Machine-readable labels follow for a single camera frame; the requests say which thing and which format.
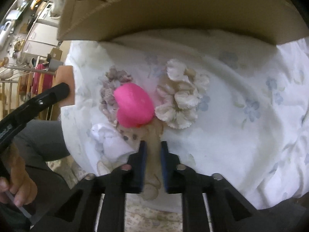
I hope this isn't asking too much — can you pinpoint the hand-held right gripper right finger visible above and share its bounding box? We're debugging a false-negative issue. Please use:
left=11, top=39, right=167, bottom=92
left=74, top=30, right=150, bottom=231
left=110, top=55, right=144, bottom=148
left=161, top=141, right=274, bottom=232

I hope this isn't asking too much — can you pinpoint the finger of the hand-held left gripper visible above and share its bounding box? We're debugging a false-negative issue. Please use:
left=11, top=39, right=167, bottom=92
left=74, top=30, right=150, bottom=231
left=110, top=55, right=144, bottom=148
left=14, top=82, right=71, bottom=126

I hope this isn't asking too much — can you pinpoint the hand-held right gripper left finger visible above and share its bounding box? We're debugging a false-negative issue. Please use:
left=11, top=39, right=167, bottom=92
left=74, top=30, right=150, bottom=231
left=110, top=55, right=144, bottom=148
left=31, top=141, right=148, bottom=232

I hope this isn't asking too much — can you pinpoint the pink heart plush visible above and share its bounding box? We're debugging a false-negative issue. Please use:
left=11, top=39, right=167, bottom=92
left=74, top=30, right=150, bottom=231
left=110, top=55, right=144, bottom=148
left=113, top=83, right=155, bottom=128

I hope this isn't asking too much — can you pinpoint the person's left hand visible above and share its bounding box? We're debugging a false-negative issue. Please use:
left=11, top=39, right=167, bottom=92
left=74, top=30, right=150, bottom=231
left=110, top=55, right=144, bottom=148
left=0, top=142, right=38, bottom=207

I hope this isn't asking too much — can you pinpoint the pink garment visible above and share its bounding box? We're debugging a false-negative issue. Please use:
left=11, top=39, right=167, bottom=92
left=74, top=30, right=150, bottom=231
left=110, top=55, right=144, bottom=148
left=32, top=63, right=54, bottom=95

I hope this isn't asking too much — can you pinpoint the tan flat board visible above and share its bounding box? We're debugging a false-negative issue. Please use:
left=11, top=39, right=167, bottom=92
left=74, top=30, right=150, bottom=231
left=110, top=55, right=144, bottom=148
left=59, top=65, right=76, bottom=107

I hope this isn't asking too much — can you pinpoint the wooden drying rack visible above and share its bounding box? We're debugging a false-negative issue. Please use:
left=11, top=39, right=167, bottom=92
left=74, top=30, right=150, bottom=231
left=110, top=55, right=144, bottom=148
left=0, top=57, right=59, bottom=121

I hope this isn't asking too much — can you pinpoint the person's grey trouser leg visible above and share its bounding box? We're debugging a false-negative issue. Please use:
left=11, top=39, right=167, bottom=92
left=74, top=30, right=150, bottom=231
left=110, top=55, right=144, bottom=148
left=10, top=119, right=81, bottom=223
left=251, top=194, right=309, bottom=232

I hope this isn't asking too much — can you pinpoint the white dotted cloth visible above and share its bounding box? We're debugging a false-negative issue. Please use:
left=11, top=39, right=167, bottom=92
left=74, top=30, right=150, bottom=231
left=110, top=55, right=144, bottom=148
left=90, top=123, right=141, bottom=160

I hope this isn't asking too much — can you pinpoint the beige floral bed sheet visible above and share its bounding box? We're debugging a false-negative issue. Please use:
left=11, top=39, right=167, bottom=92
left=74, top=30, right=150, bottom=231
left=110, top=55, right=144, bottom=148
left=47, top=157, right=184, bottom=232

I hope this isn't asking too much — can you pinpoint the mauve scrunchie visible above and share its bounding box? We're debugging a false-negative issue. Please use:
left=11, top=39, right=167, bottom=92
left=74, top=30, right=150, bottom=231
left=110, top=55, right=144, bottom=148
left=99, top=66, right=134, bottom=126

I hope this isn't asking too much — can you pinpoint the white drawer cabinet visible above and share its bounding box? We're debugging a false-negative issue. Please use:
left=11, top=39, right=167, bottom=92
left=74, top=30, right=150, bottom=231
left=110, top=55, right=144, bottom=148
left=22, top=17, right=62, bottom=59

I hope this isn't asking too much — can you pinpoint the cream scrunchie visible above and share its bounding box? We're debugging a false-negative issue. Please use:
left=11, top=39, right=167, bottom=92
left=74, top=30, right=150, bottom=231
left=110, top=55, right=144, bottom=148
left=154, top=58, right=210, bottom=129

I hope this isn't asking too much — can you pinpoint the white floral blanket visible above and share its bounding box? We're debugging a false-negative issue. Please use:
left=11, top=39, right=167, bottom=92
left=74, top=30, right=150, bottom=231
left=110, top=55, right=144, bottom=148
left=59, top=29, right=309, bottom=211

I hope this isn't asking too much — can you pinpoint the cardboard box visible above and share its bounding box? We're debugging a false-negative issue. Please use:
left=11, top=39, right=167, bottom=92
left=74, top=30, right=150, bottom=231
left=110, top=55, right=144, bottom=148
left=57, top=0, right=309, bottom=46

